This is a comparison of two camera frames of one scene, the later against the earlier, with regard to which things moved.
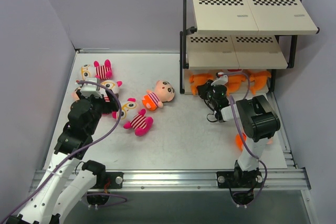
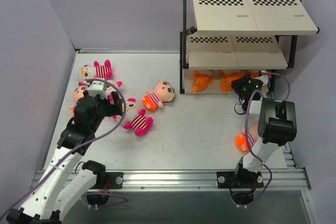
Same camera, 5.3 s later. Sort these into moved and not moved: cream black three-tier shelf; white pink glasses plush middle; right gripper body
Moved: right gripper body
Not moved: white pink glasses plush middle; cream black three-tier shelf
